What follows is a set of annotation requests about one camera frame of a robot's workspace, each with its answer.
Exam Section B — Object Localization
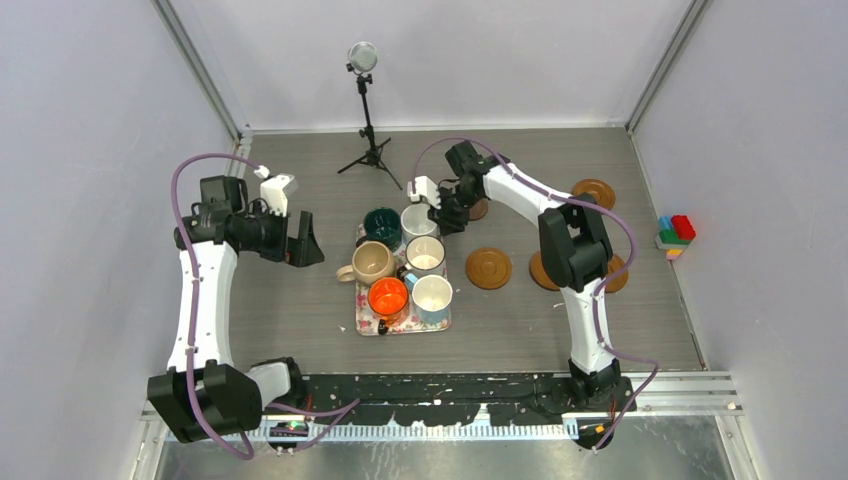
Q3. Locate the purple cable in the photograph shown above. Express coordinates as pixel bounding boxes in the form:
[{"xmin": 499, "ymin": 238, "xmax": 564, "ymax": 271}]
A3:
[
  {"xmin": 170, "ymin": 152, "xmax": 360, "ymax": 462},
  {"xmin": 410, "ymin": 137, "xmax": 661, "ymax": 453}
]

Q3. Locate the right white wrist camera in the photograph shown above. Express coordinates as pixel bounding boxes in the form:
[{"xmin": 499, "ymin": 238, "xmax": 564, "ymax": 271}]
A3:
[{"xmin": 406, "ymin": 175, "xmax": 441, "ymax": 210}]

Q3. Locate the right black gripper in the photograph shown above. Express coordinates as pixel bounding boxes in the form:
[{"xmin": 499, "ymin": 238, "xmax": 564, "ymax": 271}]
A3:
[{"xmin": 427, "ymin": 184, "xmax": 481, "ymax": 237}]

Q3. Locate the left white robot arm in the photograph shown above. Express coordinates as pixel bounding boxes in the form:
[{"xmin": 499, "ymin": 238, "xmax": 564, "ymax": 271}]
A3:
[{"xmin": 147, "ymin": 174, "xmax": 324, "ymax": 443}]

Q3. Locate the beige mug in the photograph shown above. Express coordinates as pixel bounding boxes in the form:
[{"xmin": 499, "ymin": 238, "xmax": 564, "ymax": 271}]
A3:
[{"xmin": 336, "ymin": 241, "xmax": 397, "ymax": 286}]

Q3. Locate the white light blue mug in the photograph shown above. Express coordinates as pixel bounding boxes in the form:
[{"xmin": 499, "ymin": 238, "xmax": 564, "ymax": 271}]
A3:
[{"xmin": 411, "ymin": 275, "xmax": 454, "ymax": 325}]

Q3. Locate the floral serving tray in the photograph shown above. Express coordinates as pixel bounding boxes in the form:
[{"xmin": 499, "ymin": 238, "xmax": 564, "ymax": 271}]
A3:
[{"xmin": 354, "ymin": 241, "xmax": 451, "ymax": 336}]

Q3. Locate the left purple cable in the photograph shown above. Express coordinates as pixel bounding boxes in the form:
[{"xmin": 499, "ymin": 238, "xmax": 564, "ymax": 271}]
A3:
[{"xmin": 170, "ymin": 152, "xmax": 360, "ymax": 462}]

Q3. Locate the white mug blue base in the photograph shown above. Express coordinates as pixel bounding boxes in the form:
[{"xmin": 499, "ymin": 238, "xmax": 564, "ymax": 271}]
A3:
[{"xmin": 400, "ymin": 203, "xmax": 439, "ymax": 244}]

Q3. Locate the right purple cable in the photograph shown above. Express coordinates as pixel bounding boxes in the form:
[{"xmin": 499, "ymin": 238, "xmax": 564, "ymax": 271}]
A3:
[{"xmin": 410, "ymin": 137, "xmax": 661, "ymax": 453}]

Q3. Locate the microphone on black tripod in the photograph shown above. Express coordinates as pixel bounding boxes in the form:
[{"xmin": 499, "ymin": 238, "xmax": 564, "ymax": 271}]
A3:
[{"xmin": 337, "ymin": 41, "xmax": 401, "ymax": 189}]

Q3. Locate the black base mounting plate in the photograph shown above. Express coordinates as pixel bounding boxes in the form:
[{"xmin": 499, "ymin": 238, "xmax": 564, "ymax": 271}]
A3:
[{"xmin": 275, "ymin": 373, "xmax": 633, "ymax": 427}]

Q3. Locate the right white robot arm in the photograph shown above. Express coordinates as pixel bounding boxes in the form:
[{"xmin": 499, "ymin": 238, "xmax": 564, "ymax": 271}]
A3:
[{"xmin": 407, "ymin": 138, "xmax": 634, "ymax": 412}]

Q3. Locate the dark green mug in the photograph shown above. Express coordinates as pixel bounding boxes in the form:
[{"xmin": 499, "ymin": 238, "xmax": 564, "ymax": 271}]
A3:
[{"xmin": 363, "ymin": 207, "xmax": 402, "ymax": 251}]

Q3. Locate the orange mug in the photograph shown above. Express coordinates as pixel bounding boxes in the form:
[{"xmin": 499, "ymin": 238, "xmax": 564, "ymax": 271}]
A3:
[{"xmin": 367, "ymin": 277, "xmax": 410, "ymax": 327}]

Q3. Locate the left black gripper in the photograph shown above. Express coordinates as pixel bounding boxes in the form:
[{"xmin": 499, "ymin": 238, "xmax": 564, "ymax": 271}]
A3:
[{"xmin": 240, "ymin": 201, "xmax": 323, "ymax": 267}]

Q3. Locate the white mug brown rim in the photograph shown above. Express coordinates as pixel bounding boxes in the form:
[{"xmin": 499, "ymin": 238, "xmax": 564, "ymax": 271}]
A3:
[{"xmin": 405, "ymin": 236, "xmax": 446, "ymax": 275}]

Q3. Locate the colourful toy block stack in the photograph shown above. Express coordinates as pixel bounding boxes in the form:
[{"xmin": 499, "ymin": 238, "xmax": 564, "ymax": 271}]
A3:
[{"xmin": 655, "ymin": 214, "xmax": 696, "ymax": 261}]

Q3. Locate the dark brown wooden coaster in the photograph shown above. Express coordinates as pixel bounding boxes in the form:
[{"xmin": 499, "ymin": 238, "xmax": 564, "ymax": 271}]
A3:
[{"xmin": 469, "ymin": 198, "xmax": 488, "ymax": 221}]

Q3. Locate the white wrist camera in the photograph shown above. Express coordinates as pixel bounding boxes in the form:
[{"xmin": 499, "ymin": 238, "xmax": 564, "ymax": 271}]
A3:
[
  {"xmin": 406, "ymin": 175, "xmax": 441, "ymax": 210},
  {"xmin": 254, "ymin": 165, "xmax": 298, "ymax": 217}
]

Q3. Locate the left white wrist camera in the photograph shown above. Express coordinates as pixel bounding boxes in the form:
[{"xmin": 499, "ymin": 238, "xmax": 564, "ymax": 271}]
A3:
[{"xmin": 254, "ymin": 165, "xmax": 298, "ymax": 217}]

